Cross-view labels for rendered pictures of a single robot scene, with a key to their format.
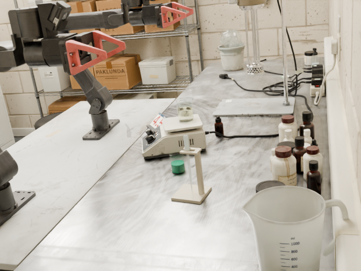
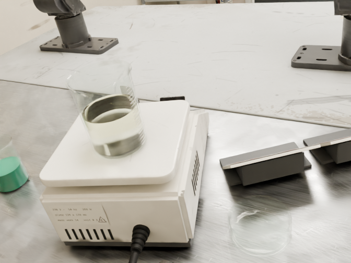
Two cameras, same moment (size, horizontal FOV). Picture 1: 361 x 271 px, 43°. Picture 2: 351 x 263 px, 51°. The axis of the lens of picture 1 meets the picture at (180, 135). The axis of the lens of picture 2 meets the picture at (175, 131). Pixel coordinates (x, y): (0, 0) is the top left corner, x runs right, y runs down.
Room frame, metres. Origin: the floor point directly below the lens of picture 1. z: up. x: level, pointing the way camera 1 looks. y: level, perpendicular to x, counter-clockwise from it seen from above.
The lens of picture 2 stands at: (1.50, -0.27, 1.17)
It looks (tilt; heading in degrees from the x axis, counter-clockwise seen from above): 33 degrees down; 108
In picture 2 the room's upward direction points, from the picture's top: 12 degrees counter-clockwise
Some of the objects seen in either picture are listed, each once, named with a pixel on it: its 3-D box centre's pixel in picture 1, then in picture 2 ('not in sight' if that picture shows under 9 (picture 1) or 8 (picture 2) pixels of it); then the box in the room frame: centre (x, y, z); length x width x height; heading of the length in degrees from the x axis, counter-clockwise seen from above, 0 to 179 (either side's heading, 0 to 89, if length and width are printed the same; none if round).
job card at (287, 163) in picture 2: not in sight; (265, 154); (1.49, 0.04, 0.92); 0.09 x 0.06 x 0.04; 20
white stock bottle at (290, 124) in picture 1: (288, 132); not in sight; (1.25, -0.32, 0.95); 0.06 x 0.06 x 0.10
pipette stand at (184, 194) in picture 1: (189, 172); not in sight; (1.03, -0.01, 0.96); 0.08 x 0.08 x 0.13; 63
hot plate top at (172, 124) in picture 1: (181, 122); (121, 139); (1.36, -0.01, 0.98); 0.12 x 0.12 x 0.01; 3
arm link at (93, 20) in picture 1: (85, 29); not in sight; (1.63, 0.28, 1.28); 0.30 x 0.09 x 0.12; 72
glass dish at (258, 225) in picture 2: not in sight; (259, 225); (1.49, -0.04, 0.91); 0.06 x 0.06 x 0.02
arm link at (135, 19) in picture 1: (138, 15); not in sight; (1.57, 0.09, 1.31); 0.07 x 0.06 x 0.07; 72
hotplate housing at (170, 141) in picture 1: (175, 136); (138, 157); (1.36, 0.02, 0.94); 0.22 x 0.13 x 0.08; 93
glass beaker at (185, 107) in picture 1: (186, 109); (108, 111); (1.37, -0.03, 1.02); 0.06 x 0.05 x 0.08; 93
